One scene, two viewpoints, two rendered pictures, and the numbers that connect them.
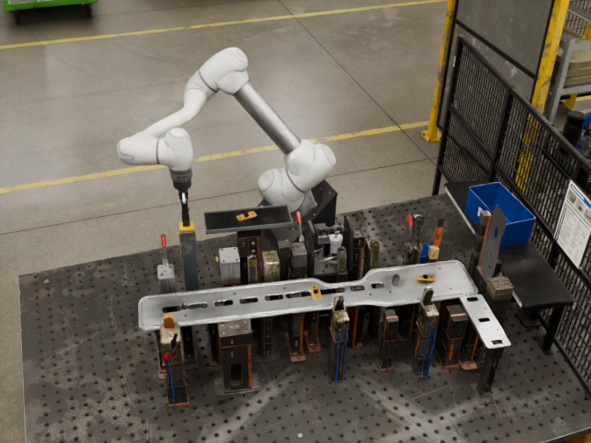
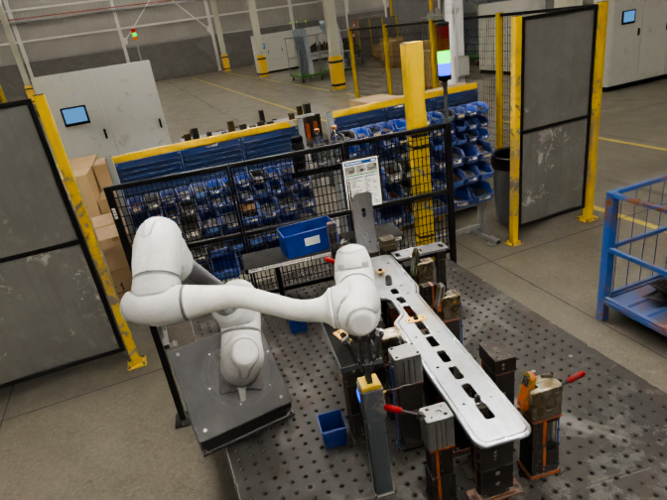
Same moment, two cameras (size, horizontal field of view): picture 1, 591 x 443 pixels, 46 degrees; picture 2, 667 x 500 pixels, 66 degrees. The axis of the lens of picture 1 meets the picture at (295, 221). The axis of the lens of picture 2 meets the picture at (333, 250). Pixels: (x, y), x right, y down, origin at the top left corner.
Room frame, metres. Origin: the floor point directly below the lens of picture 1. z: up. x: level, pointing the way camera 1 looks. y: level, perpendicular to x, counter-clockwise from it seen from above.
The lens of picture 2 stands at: (2.35, 1.72, 2.16)
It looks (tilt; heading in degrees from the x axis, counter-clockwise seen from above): 24 degrees down; 272
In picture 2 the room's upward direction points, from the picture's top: 8 degrees counter-clockwise
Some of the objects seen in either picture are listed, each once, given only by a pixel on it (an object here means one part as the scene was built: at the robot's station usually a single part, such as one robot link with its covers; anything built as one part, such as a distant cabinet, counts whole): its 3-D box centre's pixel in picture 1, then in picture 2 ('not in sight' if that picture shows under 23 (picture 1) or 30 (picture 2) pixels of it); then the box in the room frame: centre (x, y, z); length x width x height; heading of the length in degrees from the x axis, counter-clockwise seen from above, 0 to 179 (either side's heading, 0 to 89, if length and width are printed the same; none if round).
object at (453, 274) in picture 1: (310, 294); (419, 321); (2.10, -0.07, 1.00); 1.38 x 0.22 x 0.02; 101
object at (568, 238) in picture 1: (576, 223); (361, 183); (2.21, -1.11, 1.30); 0.23 x 0.02 x 0.31; 11
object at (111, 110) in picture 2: not in sight; (108, 122); (5.68, -6.31, 1.22); 1.60 x 0.54 x 2.45; 20
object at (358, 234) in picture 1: (353, 269); not in sight; (2.36, -0.27, 0.91); 0.07 x 0.05 x 0.42; 11
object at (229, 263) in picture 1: (231, 292); (408, 398); (2.20, 0.27, 0.90); 0.13 x 0.10 x 0.41; 11
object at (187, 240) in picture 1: (190, 267); (376, 438); (2.34, 0.46, 0.92); 0.08 x 0.08 x 0.44; 11
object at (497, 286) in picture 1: (492, 315); (389, 267); (2.13, -0.84, 0.88); 0.08 x 0.08 x 0.36; 11
